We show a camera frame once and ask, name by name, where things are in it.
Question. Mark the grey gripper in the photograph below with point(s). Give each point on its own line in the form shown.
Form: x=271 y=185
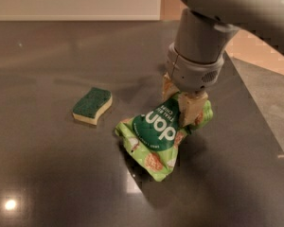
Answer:
x=194 y=73

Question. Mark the green yellow sponge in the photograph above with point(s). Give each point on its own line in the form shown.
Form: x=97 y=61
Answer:
x=92 y=106

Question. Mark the green rice chip bag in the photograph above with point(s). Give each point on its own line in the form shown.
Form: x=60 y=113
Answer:
x=153 y=139

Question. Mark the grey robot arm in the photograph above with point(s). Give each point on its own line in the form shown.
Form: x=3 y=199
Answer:
x=195 y=59

